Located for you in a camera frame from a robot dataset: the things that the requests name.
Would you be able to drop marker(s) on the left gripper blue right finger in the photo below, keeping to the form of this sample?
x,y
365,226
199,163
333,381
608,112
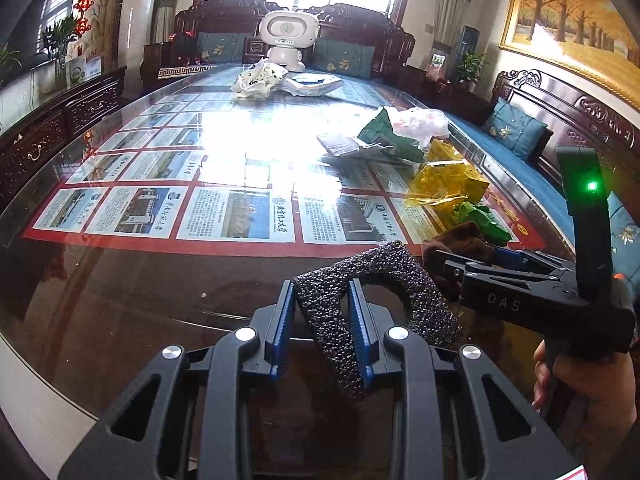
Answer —
x,y
362,330

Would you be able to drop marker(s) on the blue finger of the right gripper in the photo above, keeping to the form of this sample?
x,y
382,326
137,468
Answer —
x,y
516,260

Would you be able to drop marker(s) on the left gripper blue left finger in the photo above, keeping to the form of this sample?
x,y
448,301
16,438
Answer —
x,y
278,332

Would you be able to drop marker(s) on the green wrapper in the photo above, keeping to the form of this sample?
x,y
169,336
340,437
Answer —
x,y
482,216

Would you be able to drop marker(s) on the brown cloth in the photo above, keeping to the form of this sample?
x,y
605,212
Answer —
x,y
466,240

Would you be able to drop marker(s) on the black speckled foam piece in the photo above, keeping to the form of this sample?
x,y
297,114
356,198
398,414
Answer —
x,y
398,291

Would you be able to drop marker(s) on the yellow cellophane wrapper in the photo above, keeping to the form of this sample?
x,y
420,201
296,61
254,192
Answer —
x,y
444,181

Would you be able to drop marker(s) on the clear plastic bag red print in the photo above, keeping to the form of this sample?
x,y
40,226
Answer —
x,y
419,124

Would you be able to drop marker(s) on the green snack bag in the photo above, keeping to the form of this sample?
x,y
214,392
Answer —
x,y
380,131

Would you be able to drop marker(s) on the person's right hand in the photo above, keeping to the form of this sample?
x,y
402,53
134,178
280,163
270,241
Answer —
x,y
609,435

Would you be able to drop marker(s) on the teal embroidered pillow near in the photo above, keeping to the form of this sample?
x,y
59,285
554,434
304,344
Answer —
x,y
624,240

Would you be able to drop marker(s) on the teal embroidered pillow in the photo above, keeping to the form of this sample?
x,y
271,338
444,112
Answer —
x,y
624,240
515,130

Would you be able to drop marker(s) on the teal embroidered pillow far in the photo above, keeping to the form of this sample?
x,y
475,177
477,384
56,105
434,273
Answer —
x,y
515,130

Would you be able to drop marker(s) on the white tissue pack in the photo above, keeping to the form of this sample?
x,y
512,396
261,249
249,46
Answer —
x,y
348,146

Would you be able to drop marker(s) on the potted green plant corner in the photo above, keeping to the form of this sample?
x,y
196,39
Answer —
x,y
469,69

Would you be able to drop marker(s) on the white blue wipes pack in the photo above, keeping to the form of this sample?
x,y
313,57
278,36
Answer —
x,y
309,84

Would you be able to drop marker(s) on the white crumpled floral bag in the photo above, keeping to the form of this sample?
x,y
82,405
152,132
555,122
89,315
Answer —
x,y
259,80

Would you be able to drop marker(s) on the gold framed tree painting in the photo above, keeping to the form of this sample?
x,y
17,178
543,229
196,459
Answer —
x,y
586,37

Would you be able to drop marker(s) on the rosewood armchair right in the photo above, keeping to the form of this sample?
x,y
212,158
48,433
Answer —
x,y
392,45

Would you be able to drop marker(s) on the rosewood armchair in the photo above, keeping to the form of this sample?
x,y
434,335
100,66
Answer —
x,y
212,32
392,45

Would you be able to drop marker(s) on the white robot toy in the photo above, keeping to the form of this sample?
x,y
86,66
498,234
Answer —
x,y
286,34

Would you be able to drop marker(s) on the rosewood armchair left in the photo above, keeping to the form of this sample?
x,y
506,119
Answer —
x,y
212,32

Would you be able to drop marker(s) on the dark wood tv cabinet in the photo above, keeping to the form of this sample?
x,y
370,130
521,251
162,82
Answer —
x,y
37,137

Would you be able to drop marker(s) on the bamboo plant glass vase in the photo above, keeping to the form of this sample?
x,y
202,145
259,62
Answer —
x,y
55,40

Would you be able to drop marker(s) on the black television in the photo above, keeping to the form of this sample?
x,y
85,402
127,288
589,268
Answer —
x,y
25,41

